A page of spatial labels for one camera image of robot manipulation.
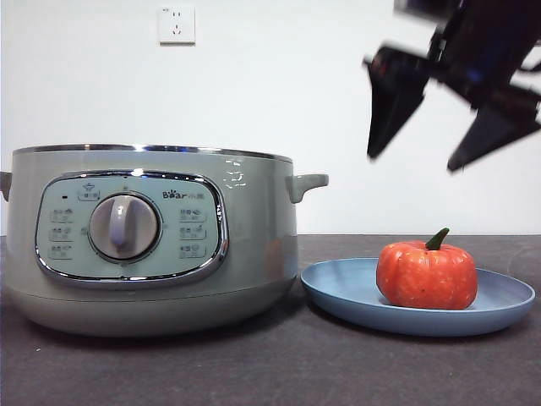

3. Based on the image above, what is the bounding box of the orange pumpkin with green stem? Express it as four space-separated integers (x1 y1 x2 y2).
375 227 479 311

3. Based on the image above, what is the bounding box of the blue round plate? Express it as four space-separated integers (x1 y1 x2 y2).
300 257 536 337

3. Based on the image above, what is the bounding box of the pale green electric steamer pot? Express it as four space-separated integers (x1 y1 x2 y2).
0 143 330 338

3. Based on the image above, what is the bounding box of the white wall socket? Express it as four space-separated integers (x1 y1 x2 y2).
158 5 197 47

